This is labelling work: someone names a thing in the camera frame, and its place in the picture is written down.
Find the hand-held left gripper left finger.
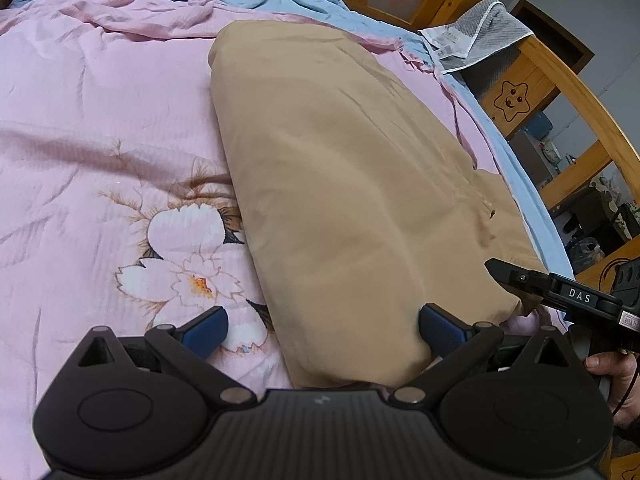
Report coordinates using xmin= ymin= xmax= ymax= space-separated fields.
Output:
xmin=75 ymin=306 xmax=251 ymax=406

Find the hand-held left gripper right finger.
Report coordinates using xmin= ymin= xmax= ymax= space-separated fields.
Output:
xmin=390 ymin=303 xmax=576 ymax=408

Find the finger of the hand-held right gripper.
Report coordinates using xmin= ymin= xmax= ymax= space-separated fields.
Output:
xmin=484 ymin=258 xmax=551 ymax=307

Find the tan garment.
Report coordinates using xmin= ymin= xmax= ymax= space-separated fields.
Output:
xmin=207 ymin=20 xmax=549 ymax=391

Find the person's right hand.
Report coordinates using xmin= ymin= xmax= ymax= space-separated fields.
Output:
xmin=584 ymin=351 xmax=640 ymax=430

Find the light blue bed sheet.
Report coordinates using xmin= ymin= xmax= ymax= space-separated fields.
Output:
xmin=10 ymin=0 xmax=576 ymax=321

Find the blue plastic container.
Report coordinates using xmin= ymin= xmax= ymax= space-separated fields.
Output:
xmin=525 ymin=112 xmax=557 ymax=147

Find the pink floral quilt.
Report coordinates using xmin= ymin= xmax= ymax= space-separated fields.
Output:
xmin=0 ymin=0 xmax=568 ymax=480

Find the grey towel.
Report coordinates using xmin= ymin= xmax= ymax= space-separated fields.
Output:
xmin=419 ymin=0 xmax=536 ymax=72

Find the black cable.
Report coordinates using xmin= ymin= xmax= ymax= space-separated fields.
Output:
xmin=611 ymin=355 xmax=640 ymax=417

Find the wooden bed frame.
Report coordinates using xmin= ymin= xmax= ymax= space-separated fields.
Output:
xmin=235 ymin=0 xmax=640 ymax=480

